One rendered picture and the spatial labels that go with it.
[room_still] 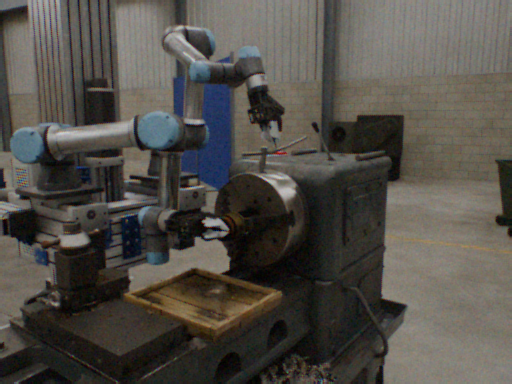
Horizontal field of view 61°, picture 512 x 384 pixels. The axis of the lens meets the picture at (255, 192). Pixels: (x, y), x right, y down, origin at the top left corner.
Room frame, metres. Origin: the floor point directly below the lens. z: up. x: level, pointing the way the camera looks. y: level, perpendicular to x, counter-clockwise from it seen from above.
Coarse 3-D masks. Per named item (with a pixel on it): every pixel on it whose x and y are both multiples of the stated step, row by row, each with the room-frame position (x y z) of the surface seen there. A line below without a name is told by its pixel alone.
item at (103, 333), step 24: (24, 312) 0.98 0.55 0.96; (48, 312) 0.95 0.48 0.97; (96, 312) 0.95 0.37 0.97; (120, 312) 0.95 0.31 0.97; (144, 312) 0.95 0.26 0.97; (72, 336) 0.86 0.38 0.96; (96, 336) 0.83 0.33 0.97; (120, 336) 0.83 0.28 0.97; (144, 336) 0.83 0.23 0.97; (168, 336) 0.86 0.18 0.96; (96, 360) 0.81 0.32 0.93; (120, 360) 0.76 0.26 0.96; (144, 360) 0.81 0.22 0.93
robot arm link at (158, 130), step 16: (160, 112) 1.37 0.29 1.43; (32, 128) 1.40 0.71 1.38; (48, 128) 1.40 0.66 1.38; (80, 128) 1.41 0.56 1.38; (96, 128) 1.40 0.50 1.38; (112, 128) 1.39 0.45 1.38; (128, 128) 1.39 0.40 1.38; (144, 128) 1.35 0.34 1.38; (160, 128) 1.36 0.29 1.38; (176, 128) 1.38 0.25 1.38; (16, 144) 1.38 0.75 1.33; (32, 144) 1.37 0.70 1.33; (48, 144) 1.38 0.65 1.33; (64, 144) 1.39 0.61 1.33; (80, 144) 1.39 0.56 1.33; (96, 144) 1.39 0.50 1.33; (112, 144) 1.39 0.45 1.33; (128, 144) 1.40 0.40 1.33; (144, 144) 1.36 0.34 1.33; (160, 144) 1.36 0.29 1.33; (176, 144) 1.49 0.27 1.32; (32, 160) 1.37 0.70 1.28; (48, 160) 1.41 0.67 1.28
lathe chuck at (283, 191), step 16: (240, 176) 1.42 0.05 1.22; (256, 176) 1.38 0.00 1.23; (272, 176) 1.40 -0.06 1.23; (240, 192) 1.42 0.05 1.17; (256, 192) 1.38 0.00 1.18; (272, 192) 1.35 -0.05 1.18; (288, 192) 1.36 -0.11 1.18; (256, 208) 1.38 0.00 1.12; (272, 208) 1.34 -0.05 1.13; (288, 208) 1.32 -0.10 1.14; (304, 224) 1.38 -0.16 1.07; (256, 240) 1.38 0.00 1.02; (272, 240) 1.35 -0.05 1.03; (288, 240) 1.31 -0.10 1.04; (256, 256) 1.39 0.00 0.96; (272, 256) 1.34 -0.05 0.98
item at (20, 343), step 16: (16, 320) 1.00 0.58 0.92; (0, 336) 0.95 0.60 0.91; (16, 336) 0.95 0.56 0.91; (32, 336) 0.94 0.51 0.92; (48, 336) 0.92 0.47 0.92; (0, 352) 0.88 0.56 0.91; (16, 352) 0.89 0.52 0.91; (32, 352) 0.91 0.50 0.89; (48, 352) 0.89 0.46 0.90; (64, 352) 0.85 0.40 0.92; (176, 352) 0.85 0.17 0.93; (192, 352) 0.86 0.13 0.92; (0, 368) 0.86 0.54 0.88; (16, 368) 0.88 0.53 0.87; (64, 368) 0.86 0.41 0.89; (80, 368) 0.82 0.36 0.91; (96, 368) 0.79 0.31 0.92; (144, 368) 0.79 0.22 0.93; (160, 368) 0.79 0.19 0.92; (176, 368) 0.83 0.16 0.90; (192, 368) 0.86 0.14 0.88
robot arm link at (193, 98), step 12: (192, 36) 1.90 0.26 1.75; (204, 36) 1.93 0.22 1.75; (204, 48) 1.94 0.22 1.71; (192, 84) 1.96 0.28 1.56; (192, 96) 1.97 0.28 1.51; (192, 108) 1.98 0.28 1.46; (192, 120) 1.98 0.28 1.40; (192, 132) 1.98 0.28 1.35; (204, 132) 2.02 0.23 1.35; (192, 144) 1.99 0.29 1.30; (204, 144) 2.03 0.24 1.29
